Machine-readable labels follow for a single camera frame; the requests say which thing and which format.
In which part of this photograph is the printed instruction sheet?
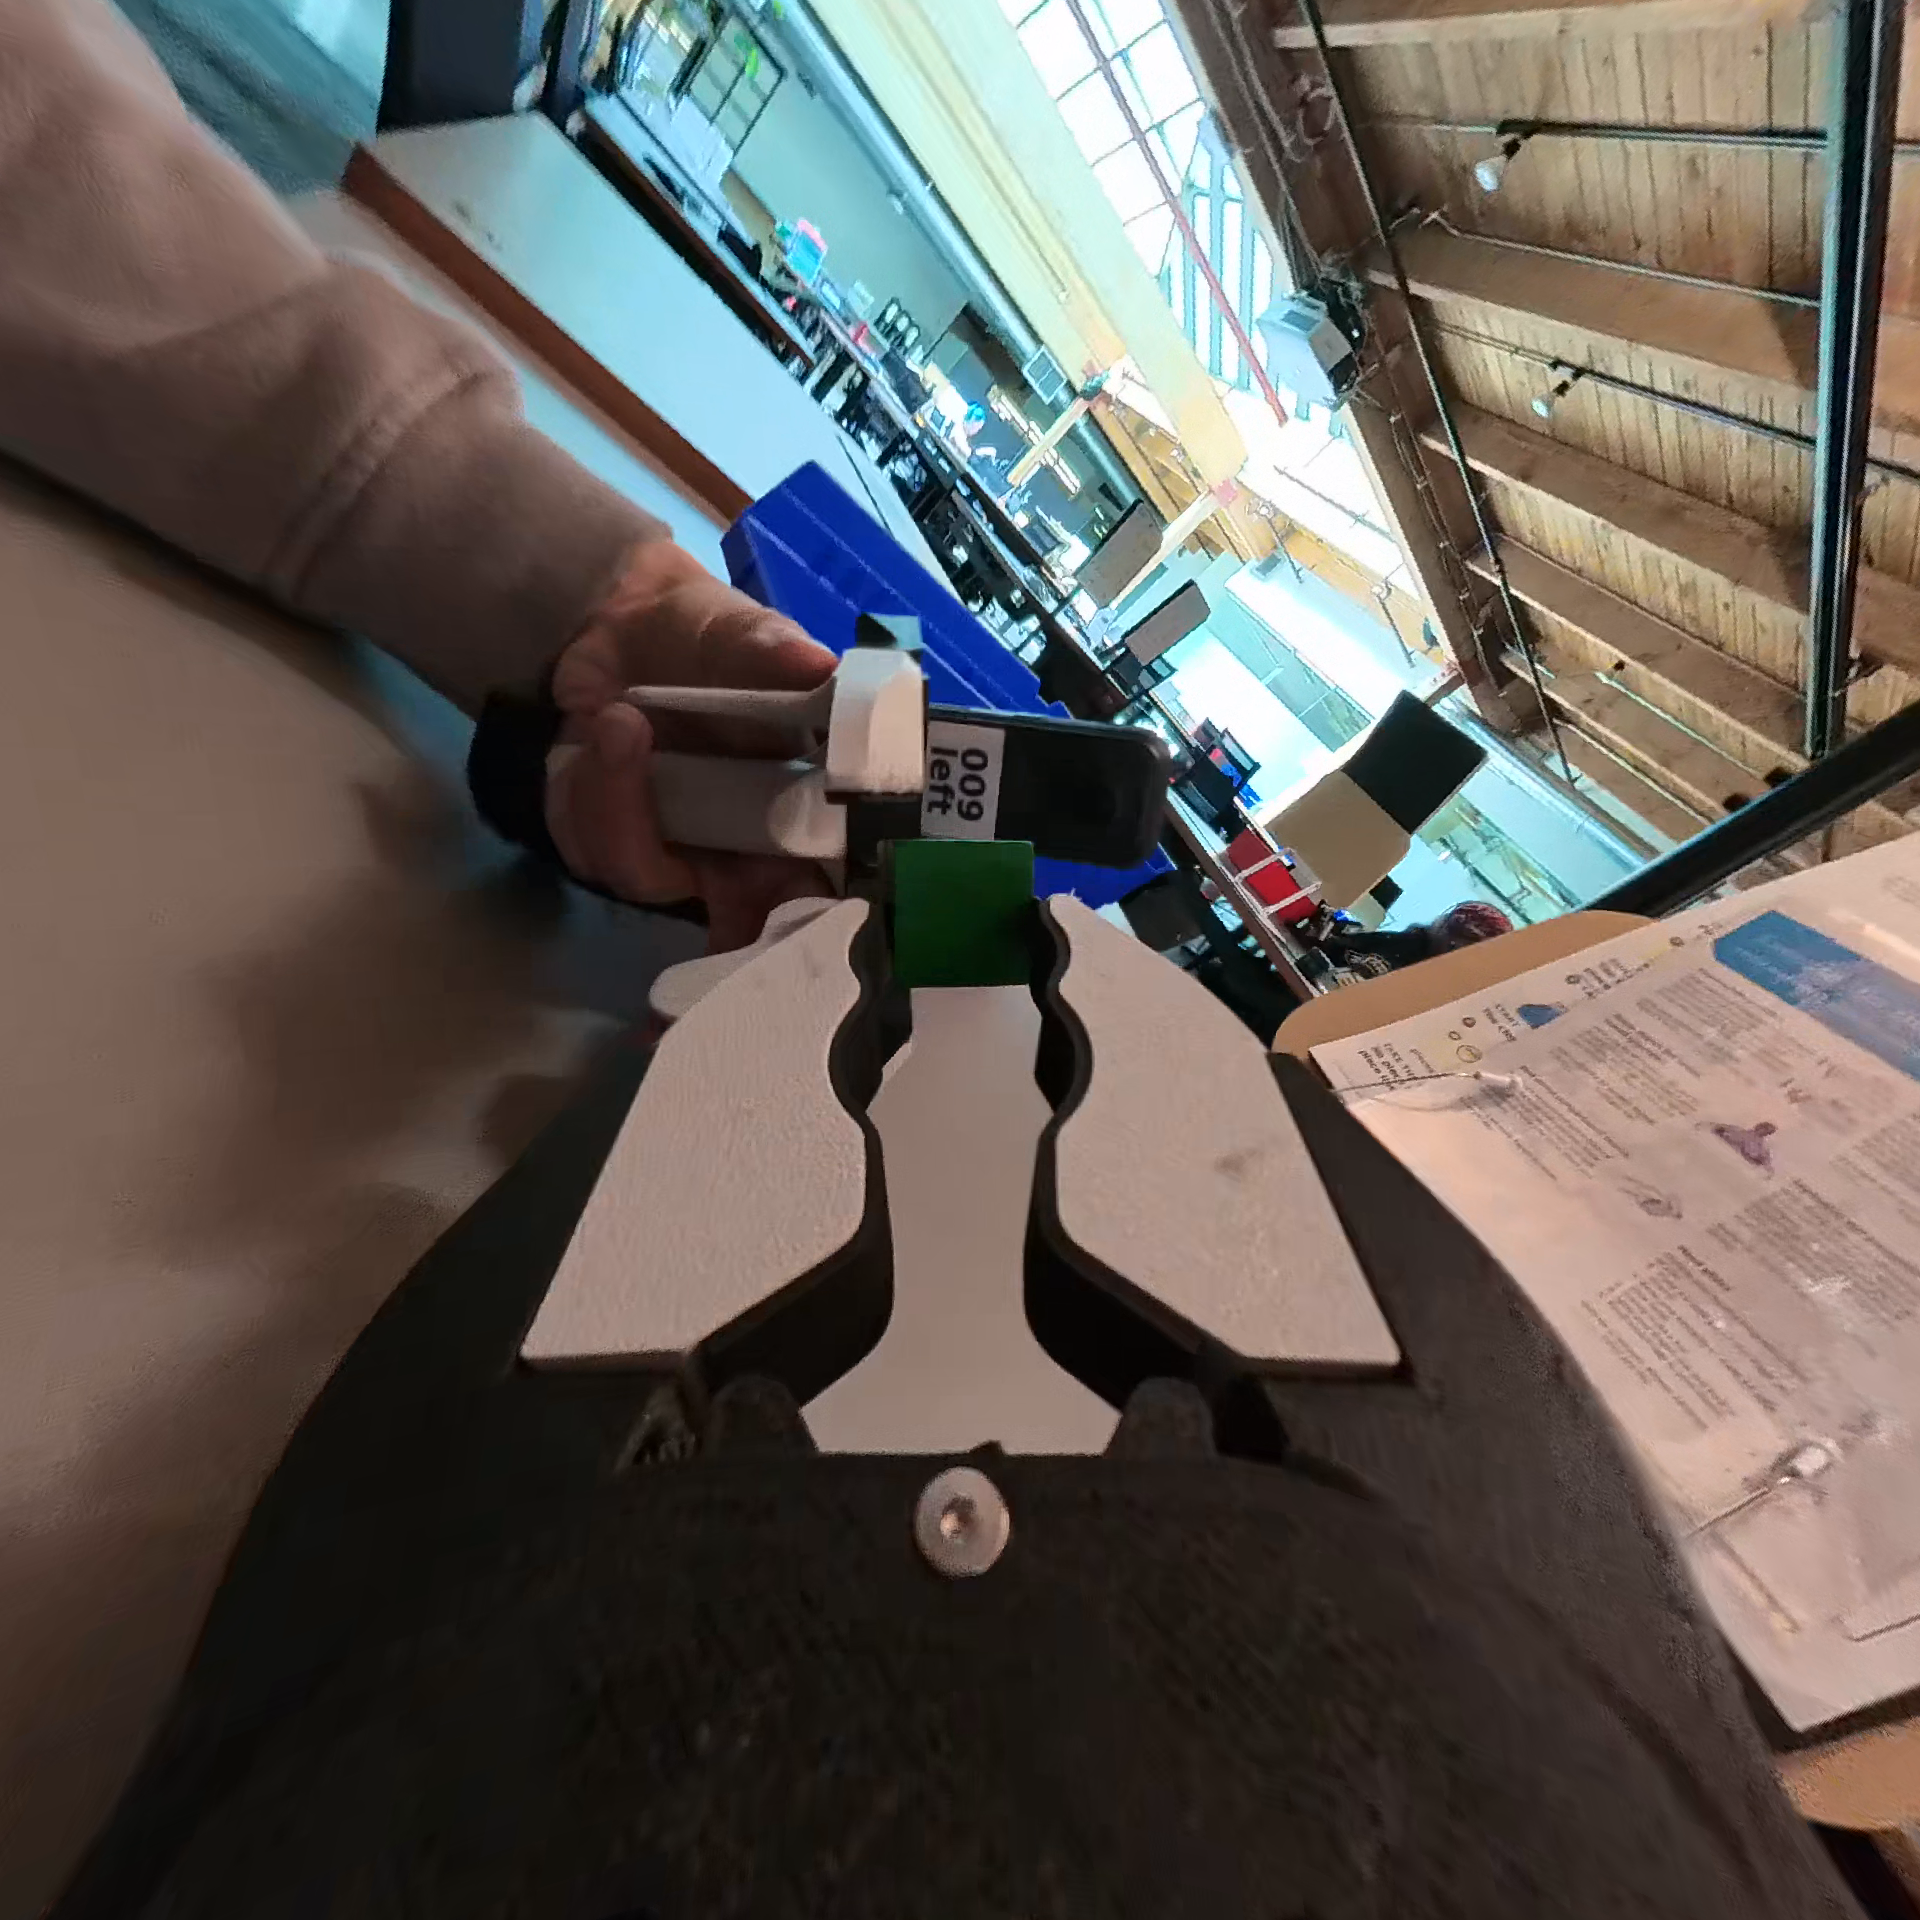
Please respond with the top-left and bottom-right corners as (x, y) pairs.
(1314, 835), (1920, 1742)

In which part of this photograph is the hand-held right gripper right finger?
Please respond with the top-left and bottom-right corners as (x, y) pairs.
(1027, 896), (1407, 1380)

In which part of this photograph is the red storage bin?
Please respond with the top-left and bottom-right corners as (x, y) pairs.
(1220, 830), (1309, 919)

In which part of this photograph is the person's left forearm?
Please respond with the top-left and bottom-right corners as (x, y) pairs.
(0, 0), (676, 717)

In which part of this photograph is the person's left hand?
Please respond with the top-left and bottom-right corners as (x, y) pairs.
(550, 541), (842, 948)

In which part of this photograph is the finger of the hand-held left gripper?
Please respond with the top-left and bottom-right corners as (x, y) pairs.
(826, 644), (931, 809)
(646, 893), (871, 1022)

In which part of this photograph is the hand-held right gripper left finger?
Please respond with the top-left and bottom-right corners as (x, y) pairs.
(521, 896), (896, 1376)

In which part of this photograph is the green cube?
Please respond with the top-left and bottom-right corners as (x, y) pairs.
(889, 841), (1044, 993)

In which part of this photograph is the grey desk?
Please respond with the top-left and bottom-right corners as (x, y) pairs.
(0, 451), (900, 1920)

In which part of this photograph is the blue plastic bin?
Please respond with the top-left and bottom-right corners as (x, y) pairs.
(720, 459), (1177, 912)

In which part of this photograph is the beige chair back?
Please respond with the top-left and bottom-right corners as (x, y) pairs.
(1261, 765), (1411, 916)

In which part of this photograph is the white table wooden edge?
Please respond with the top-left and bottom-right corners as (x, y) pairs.
(339, 113), (757, 529)

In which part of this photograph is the wooden document stand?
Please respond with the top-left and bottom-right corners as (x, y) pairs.
(1272, 901), (1920, 1836)

